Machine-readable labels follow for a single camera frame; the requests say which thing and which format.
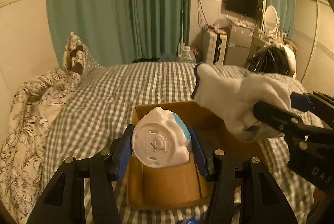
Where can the grey checkered bed cover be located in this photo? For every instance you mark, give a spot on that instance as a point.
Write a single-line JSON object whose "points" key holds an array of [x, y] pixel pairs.
{"points": [[102, 107]]}

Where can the large clear water jug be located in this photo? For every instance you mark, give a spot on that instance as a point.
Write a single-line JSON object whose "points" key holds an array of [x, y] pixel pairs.
{"points": [[186, 55]]}

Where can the white dressing table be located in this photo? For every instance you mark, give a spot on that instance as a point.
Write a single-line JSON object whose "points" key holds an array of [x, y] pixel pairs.
{"points": [[258, 43]]}

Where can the white louvered wardrobe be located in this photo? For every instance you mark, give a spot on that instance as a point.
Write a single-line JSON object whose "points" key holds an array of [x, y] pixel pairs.
{"points": [[313, 37]]}

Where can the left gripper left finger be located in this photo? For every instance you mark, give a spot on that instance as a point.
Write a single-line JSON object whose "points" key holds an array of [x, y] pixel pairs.
{"points": [[62, 200]]}

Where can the white hard suitcase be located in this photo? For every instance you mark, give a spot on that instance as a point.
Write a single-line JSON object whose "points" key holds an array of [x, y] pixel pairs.
{"points": [[213, 48]]}

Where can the floral white duvet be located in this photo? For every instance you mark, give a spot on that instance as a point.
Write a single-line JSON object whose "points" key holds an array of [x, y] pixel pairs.
{"points": [[35, 106]]}

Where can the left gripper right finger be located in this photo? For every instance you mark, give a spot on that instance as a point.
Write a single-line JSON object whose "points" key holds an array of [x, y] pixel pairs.
{"points": [[262, 200]]}

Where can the checkered pillow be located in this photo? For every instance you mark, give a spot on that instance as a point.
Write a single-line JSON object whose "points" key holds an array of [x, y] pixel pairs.
{"points": [[77, 57]]}

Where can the large green curtain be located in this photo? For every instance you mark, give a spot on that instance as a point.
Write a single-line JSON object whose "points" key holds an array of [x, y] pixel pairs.
{"points": [[120, 31]]}

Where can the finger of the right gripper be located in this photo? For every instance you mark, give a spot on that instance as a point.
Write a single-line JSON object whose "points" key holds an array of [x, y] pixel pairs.
{"points": [[288, 123], [320, 104]]}

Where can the white respirator mask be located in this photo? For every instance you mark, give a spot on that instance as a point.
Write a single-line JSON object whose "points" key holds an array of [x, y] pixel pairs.
{"points": [[161, 140]]}

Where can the white oval vanity mirror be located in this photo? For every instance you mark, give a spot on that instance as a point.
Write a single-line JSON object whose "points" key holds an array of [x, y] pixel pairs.
{"points": [[270, 21]]}

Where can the brown cardboard box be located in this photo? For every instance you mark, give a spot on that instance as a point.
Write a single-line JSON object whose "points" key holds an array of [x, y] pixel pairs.
{"points": [[177, 187]]}

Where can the white knit glove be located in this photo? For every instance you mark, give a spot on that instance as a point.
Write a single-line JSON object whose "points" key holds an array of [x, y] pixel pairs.
{"points": [[232, 100]]}

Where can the silver mini fridge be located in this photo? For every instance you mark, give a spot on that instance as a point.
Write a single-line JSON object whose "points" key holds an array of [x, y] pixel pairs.
{"points": [[238, 45]]}

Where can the black wall television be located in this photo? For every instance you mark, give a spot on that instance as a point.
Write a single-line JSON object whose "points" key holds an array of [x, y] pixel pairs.
{"points": [[248, 8]]}

